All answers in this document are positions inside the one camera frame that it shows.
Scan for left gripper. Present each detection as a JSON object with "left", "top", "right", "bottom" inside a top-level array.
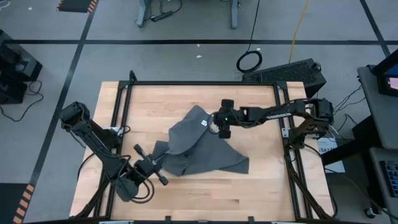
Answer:
[{"left": 133, "top": 143, "right": 170, "bottom": 187}]

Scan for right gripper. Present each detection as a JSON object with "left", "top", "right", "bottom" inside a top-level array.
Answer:
[{"left": 208, "top": 99, "right": 242, "bottom": 139}]

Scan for grey waffle-weave towel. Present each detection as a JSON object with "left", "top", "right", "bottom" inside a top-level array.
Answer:
[{"left": 151, "top": 105, "right": 251, "bottom": 177}]

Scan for black computer tower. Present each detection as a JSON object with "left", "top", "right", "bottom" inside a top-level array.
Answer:
[{"left": 241, "top": 58, "right": 327, "bottom": 100}]

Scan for grey desk leg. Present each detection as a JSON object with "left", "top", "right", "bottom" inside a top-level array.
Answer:
[
  {"left": 135, "top": 0, "right": 152, "bottom": 28},
  {"left": 229, "top": 0, "right": 242, "bottom": 30}
]

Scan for black power strip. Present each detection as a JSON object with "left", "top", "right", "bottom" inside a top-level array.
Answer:
[{"left": 150, "top": 11, "right": 174, "bottom": 23}]

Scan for white printed sheet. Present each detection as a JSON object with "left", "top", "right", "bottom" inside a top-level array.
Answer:
[{"left": 316, "top": 136, "right": 346, "bottom": 174}]

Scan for hazard-striped floor mat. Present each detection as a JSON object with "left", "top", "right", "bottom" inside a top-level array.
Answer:
[
  {"left": 0, "top": 182, "right": 36, "bottom": 224},
  {"left": 57, "top": 0, "right": 99, "bottom": 14}
]

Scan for black desk base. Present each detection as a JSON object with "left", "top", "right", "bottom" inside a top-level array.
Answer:
[{"left": 320, "top": 114, "right": 385, "bottom": 167}]

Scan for grey side table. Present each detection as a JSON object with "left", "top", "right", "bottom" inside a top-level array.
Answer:
[
  {"left": 356, "top": 64, "right": 398, "bottom": 151},
  {"left": 368, "top": 146, "right": 398, "bottom": 218}
]

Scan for black equipment case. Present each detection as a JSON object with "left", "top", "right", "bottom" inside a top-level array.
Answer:
[{"left": 0, "top": 29, "right": 44, "bottom": 105}]

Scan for black monitor with lit screen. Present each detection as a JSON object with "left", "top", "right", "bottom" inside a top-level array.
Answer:
[{"left": 371, "top": 49, "right": 398, "bottom": 98}]

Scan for dark keypad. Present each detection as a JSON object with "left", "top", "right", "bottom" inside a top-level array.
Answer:
[{"left": 379, "top": 160, "right": 398, "bottom": 198}]

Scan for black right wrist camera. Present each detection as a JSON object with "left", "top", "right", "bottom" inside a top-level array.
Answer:
[{"left": 217, "top": 111, "right": 239, "bottom": 128}]

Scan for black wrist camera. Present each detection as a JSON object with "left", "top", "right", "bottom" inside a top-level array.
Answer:
[
  {"left": 136, "top": 157, "right": 156, "bottom": 175},
  {"left": 217, "top": 111, "right": 239, "bottom": 128}
]

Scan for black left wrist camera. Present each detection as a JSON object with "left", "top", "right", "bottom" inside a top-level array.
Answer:
[{"left": 136, "top": 157, "right": 156, "bottom": 175}]

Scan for black metal table frame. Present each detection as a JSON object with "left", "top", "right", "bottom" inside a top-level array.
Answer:
[{"left": 73, "top": 70, "right": 338, "bottom": 222}]

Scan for black coiled cable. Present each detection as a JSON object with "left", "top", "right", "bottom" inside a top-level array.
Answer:
[{"left": 235, "top": 0, "right": 264, "bottom": 74}]

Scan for yellow cable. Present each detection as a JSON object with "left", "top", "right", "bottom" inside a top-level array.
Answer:
[{"left": 288, "top": 0, "right": 312, "bottom": 64}]

